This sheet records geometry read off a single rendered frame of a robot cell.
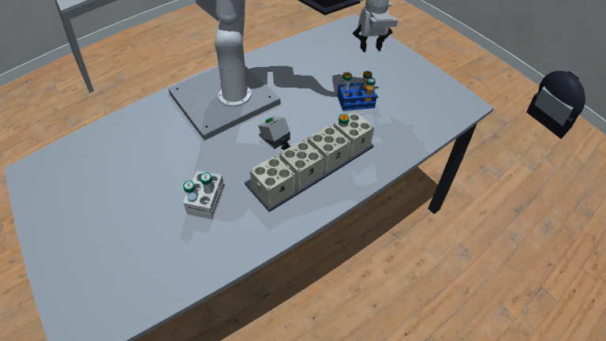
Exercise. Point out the white tube rack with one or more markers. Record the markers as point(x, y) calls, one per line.
point(198, 207)

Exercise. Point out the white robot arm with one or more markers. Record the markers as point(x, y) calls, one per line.
point(229, 45)

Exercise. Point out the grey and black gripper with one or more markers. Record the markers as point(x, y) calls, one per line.
point(366, 30)

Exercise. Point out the blue tube rack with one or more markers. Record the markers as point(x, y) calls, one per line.
point(345, 101)

